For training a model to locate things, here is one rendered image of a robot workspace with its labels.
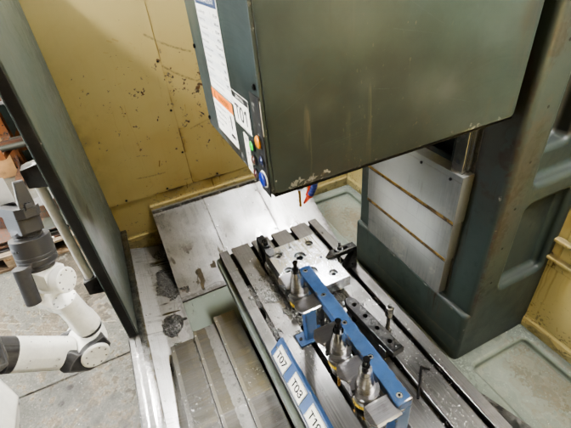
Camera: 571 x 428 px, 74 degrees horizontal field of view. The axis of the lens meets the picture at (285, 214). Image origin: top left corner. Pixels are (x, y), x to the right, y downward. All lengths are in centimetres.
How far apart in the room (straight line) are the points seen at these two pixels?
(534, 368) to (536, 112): 109
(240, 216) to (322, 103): 153
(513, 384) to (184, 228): 166
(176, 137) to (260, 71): 146
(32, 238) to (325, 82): 75
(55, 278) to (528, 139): 122
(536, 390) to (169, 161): 191
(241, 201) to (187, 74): 75
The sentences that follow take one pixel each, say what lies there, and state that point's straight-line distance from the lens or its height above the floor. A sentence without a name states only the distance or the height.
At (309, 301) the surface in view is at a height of 122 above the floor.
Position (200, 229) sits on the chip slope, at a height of 77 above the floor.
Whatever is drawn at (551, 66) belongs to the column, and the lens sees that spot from 111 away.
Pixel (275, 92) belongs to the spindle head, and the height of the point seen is 183.
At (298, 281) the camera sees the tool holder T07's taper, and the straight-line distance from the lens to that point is 106.
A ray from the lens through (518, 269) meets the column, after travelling 167.
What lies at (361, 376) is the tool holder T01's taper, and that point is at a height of 128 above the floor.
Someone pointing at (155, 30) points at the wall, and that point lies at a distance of 196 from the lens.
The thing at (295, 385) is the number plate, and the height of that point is 94.
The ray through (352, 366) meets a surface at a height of 122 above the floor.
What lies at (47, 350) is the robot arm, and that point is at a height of 122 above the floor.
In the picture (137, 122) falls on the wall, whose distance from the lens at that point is 203.
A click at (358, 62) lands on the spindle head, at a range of 74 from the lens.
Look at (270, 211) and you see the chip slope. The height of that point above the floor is 76.
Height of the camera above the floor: 203
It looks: 36 degrees down
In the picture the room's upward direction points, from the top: 6 degrees counter-clockwise
